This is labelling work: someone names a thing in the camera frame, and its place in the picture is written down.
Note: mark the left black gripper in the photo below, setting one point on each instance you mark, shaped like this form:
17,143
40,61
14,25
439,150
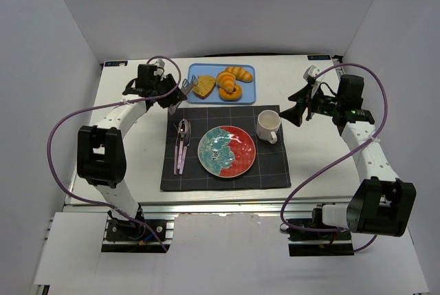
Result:
170,93

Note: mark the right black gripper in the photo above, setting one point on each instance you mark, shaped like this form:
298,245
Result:
307,104

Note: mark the metal tongs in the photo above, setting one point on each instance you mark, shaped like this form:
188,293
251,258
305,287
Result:
186,88

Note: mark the brown bread slice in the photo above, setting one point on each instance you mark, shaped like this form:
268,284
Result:
204,87

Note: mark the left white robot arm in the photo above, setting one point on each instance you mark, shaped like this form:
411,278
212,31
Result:
101,158

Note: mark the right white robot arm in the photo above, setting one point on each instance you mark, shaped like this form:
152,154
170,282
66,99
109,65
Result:
383,202

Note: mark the white ceramic mug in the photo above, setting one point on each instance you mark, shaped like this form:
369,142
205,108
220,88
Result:
268,123

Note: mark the left blue table label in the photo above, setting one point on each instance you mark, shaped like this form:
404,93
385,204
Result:
115,63

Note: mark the blue table label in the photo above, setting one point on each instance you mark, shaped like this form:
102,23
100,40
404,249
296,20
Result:
115,63
319,57

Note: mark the right blue table label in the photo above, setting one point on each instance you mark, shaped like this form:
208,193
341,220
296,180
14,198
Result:
319,57

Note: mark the striped croissant roll back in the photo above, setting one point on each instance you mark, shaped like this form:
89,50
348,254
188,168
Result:
240,73

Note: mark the striped croissant roll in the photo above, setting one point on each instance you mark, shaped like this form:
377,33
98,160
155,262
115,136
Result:
226,80
240,73

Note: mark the dark checked placemat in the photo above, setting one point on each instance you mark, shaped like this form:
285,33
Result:
270,169

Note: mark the striped croissant roll front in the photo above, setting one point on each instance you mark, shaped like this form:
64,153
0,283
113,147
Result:
226,80

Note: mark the red teal floral plate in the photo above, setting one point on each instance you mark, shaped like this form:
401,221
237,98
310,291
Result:
226,151

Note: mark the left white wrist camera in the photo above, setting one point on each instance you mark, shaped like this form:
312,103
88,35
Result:
160,64

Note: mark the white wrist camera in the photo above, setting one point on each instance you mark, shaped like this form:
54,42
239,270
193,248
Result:
311,73
160,64

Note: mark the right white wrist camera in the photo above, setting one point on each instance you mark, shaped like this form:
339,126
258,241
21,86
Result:
311,73

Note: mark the metal spoon pink handle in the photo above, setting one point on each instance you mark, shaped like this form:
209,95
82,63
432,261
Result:
182,143

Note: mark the metal knife pink handle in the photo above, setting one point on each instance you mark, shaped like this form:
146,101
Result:
185,145

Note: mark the orange ring donut bread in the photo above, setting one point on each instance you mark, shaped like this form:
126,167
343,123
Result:
235,95

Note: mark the aluminium table frame rail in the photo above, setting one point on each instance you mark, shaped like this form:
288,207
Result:
298,206

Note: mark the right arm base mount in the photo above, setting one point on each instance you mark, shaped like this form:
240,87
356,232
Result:
315,244

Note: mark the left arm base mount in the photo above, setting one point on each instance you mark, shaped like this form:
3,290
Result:
124,236

